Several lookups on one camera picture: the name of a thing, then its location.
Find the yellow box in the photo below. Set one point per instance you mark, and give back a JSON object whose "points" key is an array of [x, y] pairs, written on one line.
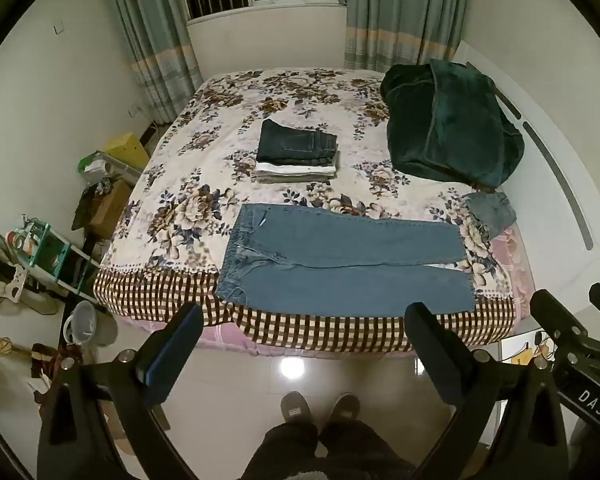
{"points": [[127, 150]]}

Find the person's legs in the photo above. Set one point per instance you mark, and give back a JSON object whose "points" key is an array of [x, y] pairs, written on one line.
{"points": [[325, 452]]}

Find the white bedside cabinet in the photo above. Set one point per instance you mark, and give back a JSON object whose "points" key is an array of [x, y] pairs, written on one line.
{"points": [[525, 352]]}

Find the dark green blanket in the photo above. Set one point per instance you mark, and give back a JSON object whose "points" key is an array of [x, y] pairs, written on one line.
{"points": [[445, 125]]}

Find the grey-green curtain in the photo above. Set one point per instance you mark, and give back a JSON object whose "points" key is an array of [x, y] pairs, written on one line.
{"points": [[152, 35], [402, 10]]}

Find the teal storage rack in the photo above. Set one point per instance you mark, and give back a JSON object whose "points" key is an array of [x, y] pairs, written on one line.
{"points": [[50, 255]]}

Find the wall socket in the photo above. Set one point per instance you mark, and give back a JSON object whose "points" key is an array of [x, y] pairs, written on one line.
{"points": [[136, 108]]}

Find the blue jeans pants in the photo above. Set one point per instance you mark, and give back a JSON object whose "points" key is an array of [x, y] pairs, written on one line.
{"points": [[340, 265]]}

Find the grey folded pants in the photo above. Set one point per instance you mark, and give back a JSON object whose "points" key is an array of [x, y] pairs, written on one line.
{"points": [[290, 178]]}

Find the green plastic bag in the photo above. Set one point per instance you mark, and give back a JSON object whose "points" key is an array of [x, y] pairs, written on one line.
{"points": [[94, 165]]}

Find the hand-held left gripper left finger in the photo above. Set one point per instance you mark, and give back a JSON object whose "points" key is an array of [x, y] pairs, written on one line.
{"points": [[172, 355]]}

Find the cardboard box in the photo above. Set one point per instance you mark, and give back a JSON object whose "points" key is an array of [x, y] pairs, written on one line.
{"points": [[111, 207]]}

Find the grey slipper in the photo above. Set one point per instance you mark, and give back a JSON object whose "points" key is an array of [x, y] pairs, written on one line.
{"points": [[295, 409], [343, 410]]}

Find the white headboard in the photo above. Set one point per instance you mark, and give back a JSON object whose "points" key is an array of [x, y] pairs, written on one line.
{"points": [[555, 150]]}

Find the white folded pants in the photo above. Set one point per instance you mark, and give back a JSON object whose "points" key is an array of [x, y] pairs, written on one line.
{"points": [[290, 167]]}

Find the floor fan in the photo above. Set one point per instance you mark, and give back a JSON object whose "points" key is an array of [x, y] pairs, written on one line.
{"points": [[0, 270]]}

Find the dark folded jeans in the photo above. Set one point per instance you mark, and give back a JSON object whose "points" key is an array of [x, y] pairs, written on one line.
{"points": [[295, 142]]}

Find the faded denim cloth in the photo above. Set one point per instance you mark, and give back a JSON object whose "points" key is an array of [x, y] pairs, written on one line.
{"points": [[492, 212]]}

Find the grey trash bin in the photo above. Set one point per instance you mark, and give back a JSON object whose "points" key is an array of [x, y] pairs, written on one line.
{"points": [[82, 322]]}

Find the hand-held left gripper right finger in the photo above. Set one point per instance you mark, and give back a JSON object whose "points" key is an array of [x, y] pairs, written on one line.
{"points": [[430, 355]]}

